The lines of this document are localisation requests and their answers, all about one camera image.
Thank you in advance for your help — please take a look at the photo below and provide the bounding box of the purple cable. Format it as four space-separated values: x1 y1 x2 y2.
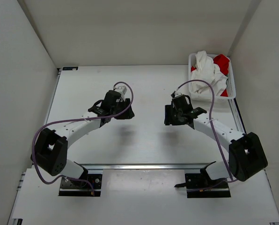
31 81 134 196
176 79 238 193

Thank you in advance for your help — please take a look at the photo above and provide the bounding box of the dark label sticker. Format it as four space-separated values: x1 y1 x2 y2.
62 67 79 71

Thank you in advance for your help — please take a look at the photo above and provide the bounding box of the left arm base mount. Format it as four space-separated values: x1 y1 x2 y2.
59 170 103 197

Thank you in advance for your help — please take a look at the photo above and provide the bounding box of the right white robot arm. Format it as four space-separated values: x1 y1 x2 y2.
164 94 268 182

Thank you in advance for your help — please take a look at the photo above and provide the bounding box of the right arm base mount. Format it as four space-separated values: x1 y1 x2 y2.
174 170 231 198

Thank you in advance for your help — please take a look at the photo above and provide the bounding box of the red t shirt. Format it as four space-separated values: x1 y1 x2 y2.
191 54 229 97

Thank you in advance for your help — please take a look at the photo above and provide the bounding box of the white plastic basket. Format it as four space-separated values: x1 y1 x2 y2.
188 53 236 102

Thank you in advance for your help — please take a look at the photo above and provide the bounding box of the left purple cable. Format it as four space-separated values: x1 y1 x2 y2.
31 81 134 196

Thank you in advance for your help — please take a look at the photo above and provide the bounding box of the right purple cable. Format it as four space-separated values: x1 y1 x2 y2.
176 79 238 193

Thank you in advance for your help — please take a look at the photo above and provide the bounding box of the white t shirt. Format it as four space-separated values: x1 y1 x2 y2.
191 51 227 96

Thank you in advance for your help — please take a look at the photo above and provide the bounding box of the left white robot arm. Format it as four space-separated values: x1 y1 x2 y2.
31 90 134 188

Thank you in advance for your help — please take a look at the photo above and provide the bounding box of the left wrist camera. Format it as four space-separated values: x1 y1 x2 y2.
114 86 127 101

